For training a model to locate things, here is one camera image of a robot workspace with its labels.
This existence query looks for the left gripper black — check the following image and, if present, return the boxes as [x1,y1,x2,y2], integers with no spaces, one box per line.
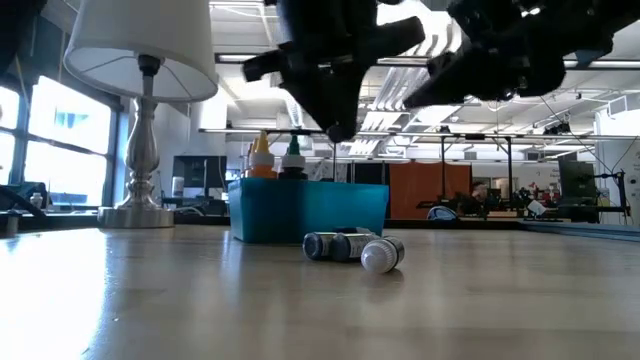
[243,0,426,144]

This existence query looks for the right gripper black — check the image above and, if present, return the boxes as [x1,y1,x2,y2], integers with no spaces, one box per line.
[403,0,616,109]

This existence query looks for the large yellow food coloring bottle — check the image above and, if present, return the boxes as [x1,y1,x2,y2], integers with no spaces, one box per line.
[243,137,259,179]

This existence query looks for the large orange food coloring bottle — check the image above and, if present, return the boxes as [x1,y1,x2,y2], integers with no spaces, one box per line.
[247,130,278,180]

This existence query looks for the teal plastic bin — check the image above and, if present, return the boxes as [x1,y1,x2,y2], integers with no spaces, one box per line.
[228,178,390,245]

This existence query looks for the small teal food coloring bottle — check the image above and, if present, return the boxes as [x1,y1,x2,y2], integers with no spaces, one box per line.
[302,231,337,262]
[329,232,382,263]

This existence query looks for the small green food coloring bottle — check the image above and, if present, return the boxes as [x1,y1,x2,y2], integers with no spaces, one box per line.
[360,236,406,275]

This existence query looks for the long ceiling light bar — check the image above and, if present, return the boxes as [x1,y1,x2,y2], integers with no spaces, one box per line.
[214,52,640,70]

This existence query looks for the orange partition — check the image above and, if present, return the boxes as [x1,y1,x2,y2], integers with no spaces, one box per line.
[389,162,474,221]

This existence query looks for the person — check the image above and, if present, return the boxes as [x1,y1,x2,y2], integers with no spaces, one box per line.
[467,180,490,216]

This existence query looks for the background robot arms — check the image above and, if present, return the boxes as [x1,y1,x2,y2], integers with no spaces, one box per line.
[492,182,544,219]

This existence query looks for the blue white round object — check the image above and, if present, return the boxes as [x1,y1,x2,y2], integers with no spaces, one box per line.
[427,204,459,222]

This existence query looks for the black monitor on stand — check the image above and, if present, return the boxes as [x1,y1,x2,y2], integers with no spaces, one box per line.
[557,158,631,217]

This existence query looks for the black computer monitor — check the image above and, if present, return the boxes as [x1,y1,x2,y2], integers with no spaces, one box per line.
[172,154,229,201]

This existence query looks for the white shade silver table lamp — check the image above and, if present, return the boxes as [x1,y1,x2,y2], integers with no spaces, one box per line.
[63,0,220,230]

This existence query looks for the large window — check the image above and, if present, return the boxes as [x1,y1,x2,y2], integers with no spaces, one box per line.
[0,74,119,209]

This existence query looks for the silver ventilation duct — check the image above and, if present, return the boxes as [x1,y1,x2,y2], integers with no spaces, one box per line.
[359,29,534,121]

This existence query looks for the black workstation frame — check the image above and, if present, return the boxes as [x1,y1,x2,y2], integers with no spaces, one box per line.
[199,127,516,221]

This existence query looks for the black aluminium table frame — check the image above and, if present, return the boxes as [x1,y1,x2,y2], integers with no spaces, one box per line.
[0,209,640,244]

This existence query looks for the black curved cable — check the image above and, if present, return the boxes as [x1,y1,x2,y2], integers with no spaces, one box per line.
[0,184,49,219]

